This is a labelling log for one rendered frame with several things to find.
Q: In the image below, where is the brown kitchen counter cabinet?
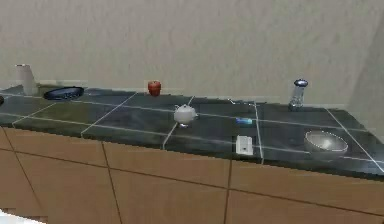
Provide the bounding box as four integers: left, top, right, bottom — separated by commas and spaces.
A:
0, 83, 384, 224

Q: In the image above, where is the white round teapot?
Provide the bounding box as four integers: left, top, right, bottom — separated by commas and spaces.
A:
173, 103, 199, 128

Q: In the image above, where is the dark blue plate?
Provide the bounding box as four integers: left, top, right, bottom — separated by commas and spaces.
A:
42, 86, 85, 102

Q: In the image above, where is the grey metal bowl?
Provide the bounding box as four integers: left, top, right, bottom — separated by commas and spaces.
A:
303, 130, 349, 159

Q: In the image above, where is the clear glass shaker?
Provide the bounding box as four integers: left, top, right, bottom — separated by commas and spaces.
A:
288, 78, 309, 111

